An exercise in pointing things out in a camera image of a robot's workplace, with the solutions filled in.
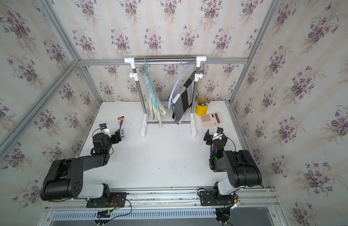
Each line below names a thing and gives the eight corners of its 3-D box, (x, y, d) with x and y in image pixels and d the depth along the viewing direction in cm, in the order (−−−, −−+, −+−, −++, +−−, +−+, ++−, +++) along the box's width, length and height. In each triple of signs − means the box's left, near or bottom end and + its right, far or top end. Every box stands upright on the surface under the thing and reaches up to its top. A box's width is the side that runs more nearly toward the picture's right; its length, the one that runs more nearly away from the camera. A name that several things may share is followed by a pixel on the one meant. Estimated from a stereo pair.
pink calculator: (203, 127, 105) (203, 125, 103) (198, 116, 112) (199, 114, 109) (222, 124, 107) (223, 122, 105) (216, 114, 114) (217, 111, 111)
